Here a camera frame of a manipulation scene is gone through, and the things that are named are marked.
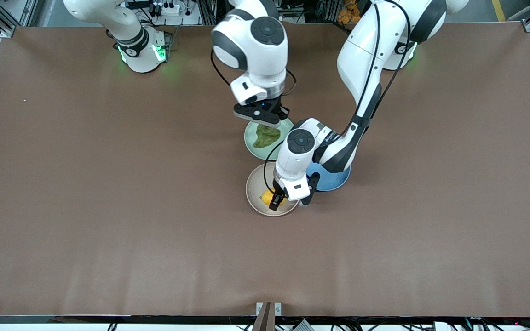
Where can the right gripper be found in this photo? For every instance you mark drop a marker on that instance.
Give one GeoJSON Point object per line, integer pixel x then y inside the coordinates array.
{"type": "Point", "coordinates": [278, 106]}

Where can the pile of orange items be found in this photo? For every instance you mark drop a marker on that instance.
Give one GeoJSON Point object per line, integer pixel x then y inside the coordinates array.
{"type": "Point", "coordinates": [348, 11]}

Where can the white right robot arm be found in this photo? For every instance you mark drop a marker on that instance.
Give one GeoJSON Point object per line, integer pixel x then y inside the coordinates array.
{"type": "Point", "coordinates": [256, 46]}

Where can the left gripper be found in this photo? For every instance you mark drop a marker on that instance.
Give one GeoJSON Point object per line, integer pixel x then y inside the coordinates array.
{"type": "Point", "coordinates": [276, 200]}

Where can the beige plate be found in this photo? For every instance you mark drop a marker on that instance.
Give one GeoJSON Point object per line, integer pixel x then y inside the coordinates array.
{"type": "Point", "coordinates": [256, 184]}

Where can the silver mounting bracket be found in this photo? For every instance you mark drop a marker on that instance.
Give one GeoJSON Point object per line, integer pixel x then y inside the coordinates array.
{"type": "Point", "coordinates": [278, 309]}

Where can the light green plate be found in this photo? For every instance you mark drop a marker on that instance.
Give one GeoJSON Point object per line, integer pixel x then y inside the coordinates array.
{"type": "Point", "coordinates": [252, 142]}

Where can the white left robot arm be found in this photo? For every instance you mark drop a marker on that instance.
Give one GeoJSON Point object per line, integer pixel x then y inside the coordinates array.
{"type": "Point", "coordinates": [366, 55]}

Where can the white power strip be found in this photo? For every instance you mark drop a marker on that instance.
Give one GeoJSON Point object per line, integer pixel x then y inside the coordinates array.
{"type": "Point", "coordinates": [164, 7]}

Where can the green lettuce leaf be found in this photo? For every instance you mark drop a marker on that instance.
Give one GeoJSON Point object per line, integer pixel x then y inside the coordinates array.
{"type": "Point", "coordinates": [265, 138]}

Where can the brown support bar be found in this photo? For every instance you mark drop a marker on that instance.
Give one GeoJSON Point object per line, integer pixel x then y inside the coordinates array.
{"type": "Point", "coordinates": [264, 319]}

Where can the blue plate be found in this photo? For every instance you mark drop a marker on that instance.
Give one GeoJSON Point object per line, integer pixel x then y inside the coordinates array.
{"type": "Point", "coordinates": [336, 181]}

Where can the yellow lemon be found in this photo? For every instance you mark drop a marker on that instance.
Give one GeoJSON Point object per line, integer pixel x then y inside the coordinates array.
{"type": "Point", "coordinates": [267, 196]}

